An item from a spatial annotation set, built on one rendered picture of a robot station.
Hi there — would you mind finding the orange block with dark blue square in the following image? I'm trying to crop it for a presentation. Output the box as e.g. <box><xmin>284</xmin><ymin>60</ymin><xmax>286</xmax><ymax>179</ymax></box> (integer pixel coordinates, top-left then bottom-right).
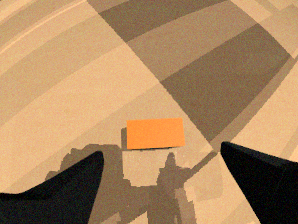
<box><xmin>126</xmin><ymin>119</ymin><xmax>185</xmax><ymax>149</ymax></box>

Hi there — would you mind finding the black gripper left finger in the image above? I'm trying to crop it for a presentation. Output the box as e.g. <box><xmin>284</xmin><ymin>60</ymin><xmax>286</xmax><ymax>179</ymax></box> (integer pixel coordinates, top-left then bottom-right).
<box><xmin>0</xmin><ymin>151</ymin><xmax>105</xmax><ymax>224</ymax></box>

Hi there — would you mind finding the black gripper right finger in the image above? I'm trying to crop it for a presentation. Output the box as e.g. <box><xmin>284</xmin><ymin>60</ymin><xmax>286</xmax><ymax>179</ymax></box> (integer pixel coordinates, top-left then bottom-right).
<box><xmin>221</xmin><ymin>141</ymin><xmax>298</xmax><ymax>224</ymax></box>

